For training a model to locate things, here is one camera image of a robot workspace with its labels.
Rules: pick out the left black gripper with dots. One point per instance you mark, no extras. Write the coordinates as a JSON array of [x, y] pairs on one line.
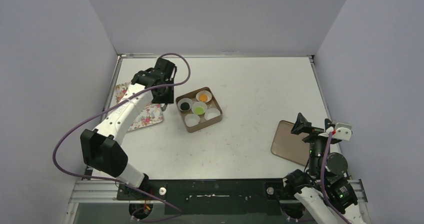
[[167, 100]]

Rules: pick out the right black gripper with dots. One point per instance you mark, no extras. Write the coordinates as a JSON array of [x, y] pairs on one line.
[[313, 129]]

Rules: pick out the black round cookie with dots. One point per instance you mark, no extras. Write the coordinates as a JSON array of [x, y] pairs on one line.
[[185, 106]]

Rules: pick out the green round cookie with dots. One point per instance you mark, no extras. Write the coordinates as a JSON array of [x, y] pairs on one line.
[[199, 111]]

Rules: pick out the orange round cookie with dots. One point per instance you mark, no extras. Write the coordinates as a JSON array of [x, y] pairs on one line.
[[203, 98]]

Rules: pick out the pink cat paw tongs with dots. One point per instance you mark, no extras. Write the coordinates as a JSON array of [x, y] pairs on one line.
[[163, 107]]

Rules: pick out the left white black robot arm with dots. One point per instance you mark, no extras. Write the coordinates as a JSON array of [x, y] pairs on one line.
[[101, 147]]

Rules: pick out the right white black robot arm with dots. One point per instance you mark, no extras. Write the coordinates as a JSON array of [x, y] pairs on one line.
[[323, 189]]

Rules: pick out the floral cookie tray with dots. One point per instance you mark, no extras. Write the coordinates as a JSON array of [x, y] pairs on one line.
[[152, 114]]

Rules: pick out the brown box lid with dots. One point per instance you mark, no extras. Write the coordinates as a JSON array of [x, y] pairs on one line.
[[289, 146]]

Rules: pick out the white paper cup left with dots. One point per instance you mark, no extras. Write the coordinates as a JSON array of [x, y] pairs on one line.
[[184, 100]]

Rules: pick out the white paper cup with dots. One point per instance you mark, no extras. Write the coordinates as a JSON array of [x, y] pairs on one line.
[[184, 100], [211, 113], [198, 104], [192, 120], [204, 92]]

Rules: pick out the white paper cup front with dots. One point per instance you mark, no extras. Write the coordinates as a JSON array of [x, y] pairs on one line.
[[192, 120]]

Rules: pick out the white paper cup centre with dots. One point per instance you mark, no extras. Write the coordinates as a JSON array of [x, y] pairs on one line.
[[198, 104]]

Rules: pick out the brown square cookie box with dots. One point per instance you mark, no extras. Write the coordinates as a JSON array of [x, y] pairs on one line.
[[203, 123]]

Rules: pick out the white paper cup back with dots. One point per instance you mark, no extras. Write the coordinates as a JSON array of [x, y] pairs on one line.
[[204, 92]]

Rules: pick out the white paper cup right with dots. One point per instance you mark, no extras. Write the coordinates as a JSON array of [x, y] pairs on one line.
[[211, 113]]

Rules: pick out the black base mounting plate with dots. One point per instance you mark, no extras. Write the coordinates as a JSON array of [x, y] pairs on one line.
[[219, 206]]

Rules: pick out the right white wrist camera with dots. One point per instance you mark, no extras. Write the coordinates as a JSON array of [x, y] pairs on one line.
[[340, 131]]

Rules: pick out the aluminium frame rail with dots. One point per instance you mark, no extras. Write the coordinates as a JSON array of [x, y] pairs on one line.
[[100, 191]]

